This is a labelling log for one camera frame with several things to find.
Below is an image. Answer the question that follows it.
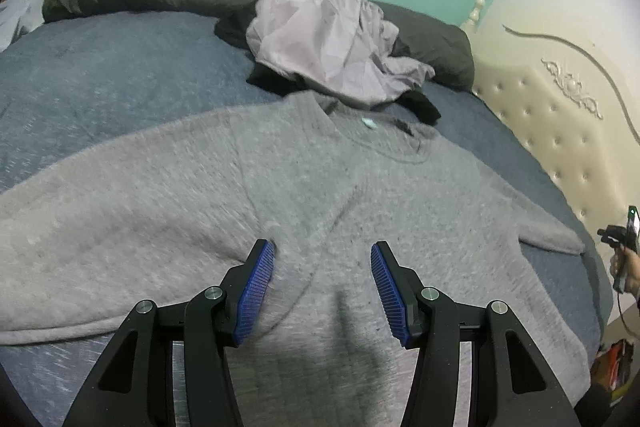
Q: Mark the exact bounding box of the cream tufted headboard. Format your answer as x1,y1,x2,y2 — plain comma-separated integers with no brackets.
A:
460,0,640,253

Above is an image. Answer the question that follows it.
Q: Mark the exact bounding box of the black cable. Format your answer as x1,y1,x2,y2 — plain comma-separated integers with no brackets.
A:
615,278,640,335

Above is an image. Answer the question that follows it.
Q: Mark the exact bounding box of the blue bed cover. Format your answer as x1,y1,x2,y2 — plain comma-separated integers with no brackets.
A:
0,9,616,427

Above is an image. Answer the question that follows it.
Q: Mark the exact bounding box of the lilac garment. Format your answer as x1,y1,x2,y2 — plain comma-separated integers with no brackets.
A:
246,0,436,104

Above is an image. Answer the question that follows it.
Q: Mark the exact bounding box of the person's right hand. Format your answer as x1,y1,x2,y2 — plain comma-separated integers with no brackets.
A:
611,249,640,295

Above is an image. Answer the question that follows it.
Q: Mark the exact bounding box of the black garment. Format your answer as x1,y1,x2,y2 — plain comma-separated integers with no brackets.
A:
215,7,442,125

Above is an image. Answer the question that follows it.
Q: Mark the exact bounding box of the pale grey cloth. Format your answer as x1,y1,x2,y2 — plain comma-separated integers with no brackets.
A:
0,0,51,50

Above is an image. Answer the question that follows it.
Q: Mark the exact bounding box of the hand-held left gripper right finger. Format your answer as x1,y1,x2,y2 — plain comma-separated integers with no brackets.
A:
370,241,581,427

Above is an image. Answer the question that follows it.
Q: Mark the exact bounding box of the person's dark clothing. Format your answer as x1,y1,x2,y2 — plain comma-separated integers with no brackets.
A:
575,382,618,427

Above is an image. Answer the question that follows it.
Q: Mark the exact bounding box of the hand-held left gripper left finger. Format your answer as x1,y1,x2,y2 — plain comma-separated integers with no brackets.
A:
62,239,277,427

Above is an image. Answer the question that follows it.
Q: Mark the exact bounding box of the grey sweater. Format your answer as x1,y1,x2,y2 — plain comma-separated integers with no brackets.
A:
0,91,603,427

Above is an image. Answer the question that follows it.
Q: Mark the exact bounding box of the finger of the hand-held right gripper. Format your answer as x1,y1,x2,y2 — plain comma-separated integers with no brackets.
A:
597,227,623,249

